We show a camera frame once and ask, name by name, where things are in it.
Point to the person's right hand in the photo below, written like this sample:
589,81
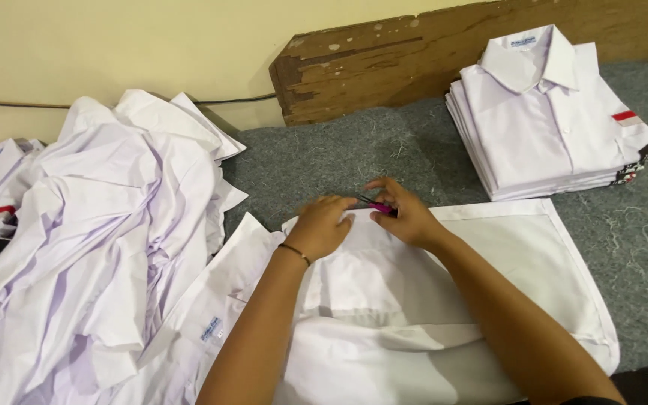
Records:
411,222

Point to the person's left hand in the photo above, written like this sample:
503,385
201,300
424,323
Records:
315,228

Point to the pink thread snips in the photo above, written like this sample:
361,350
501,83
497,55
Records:
378,207

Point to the white shirt with blue label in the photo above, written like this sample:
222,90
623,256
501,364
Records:
526,264

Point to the grey felt mat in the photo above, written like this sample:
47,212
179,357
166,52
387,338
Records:
358,146

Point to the worn brown wooden board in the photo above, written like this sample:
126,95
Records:
386,67

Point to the stack of folded white shirts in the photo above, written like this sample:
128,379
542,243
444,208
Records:
543,129

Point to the heap of crumpled white shirts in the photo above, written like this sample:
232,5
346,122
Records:
104,225

